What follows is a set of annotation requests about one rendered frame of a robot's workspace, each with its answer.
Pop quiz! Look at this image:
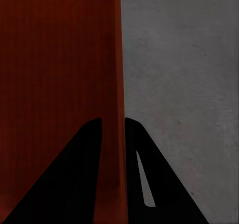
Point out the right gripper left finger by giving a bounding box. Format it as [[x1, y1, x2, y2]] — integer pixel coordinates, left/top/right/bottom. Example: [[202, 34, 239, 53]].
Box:
[[2, 117, 102, 224]]

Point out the storage box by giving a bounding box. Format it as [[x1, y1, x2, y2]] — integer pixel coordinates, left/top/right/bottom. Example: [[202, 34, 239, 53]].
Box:
[[0, 0, 128, 224]]

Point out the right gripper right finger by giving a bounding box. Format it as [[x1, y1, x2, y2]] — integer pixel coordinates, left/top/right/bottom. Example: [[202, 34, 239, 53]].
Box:
[[125, 117, 209, 224]]

